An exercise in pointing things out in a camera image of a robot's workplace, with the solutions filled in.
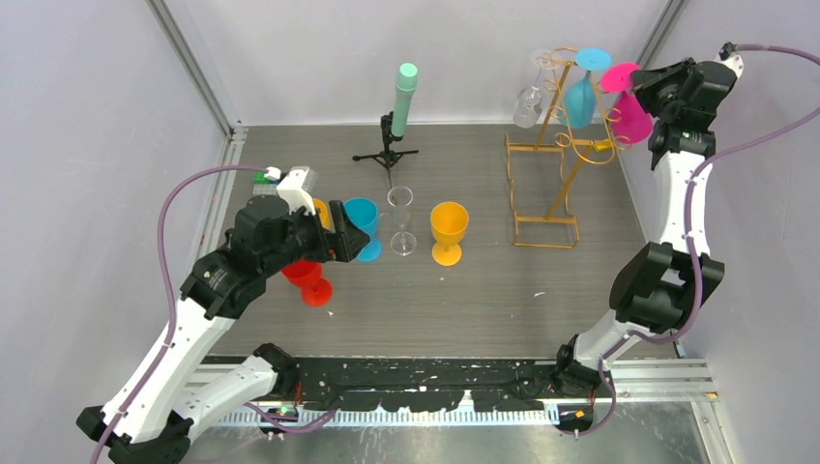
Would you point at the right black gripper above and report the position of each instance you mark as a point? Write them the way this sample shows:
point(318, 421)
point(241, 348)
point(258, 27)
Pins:
point(646, 83)

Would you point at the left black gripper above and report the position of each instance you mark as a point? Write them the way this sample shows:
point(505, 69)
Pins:
point(354, 238)

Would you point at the blue wine glass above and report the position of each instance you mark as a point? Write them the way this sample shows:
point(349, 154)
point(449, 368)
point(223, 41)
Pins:
point(364, 214)

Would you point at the magenta wine glass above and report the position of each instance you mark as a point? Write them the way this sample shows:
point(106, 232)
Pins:
point(629, 122)

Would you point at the clear wine glass front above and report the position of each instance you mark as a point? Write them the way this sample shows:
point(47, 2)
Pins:
point(400, 200)

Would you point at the clear wine glass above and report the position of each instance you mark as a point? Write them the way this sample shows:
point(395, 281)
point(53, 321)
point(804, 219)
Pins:
point(528, 109)
point(400, 200)

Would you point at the red wine glass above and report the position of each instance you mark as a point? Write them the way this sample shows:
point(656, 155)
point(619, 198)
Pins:
point(307, 276)

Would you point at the cyan wine glass back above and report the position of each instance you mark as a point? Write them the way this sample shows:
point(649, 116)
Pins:
point(580, 100)

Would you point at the orange wine glass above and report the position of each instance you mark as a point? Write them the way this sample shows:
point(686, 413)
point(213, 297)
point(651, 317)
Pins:
point(449, 222)
point(323, 213)

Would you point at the clear wine glass back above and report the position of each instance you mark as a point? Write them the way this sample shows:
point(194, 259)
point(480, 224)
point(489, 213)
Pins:
point(528, 109)

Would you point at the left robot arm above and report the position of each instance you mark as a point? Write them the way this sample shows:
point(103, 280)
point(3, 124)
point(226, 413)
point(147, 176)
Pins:
point(152, 419)

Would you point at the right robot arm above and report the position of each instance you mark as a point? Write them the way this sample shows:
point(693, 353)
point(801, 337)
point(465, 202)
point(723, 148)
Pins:
point(658, 294)

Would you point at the blue toy block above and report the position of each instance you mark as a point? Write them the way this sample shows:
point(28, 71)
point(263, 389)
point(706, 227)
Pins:
point(264, 189)

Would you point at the green toy block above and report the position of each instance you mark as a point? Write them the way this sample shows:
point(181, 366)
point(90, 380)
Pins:
point(259, 178)

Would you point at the mint green microphone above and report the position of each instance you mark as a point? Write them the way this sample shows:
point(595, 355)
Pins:
point(406, 84)

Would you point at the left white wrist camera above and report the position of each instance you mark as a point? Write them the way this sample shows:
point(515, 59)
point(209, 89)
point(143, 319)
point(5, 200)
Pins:
point(295, 186)

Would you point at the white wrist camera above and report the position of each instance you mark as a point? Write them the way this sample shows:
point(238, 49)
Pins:
point(729, 55)
point(295, 186)

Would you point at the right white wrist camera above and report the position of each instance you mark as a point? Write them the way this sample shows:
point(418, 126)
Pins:
point(729, 55)

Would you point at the gold wire glass rack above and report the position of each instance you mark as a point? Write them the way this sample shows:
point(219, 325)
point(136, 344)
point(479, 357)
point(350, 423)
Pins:
point(541, 172)

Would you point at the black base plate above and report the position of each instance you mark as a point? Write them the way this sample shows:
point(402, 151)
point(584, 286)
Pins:
point(432, 384)

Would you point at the aluminium frame rail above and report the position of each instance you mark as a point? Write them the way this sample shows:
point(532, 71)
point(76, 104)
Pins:
point(627, 382)

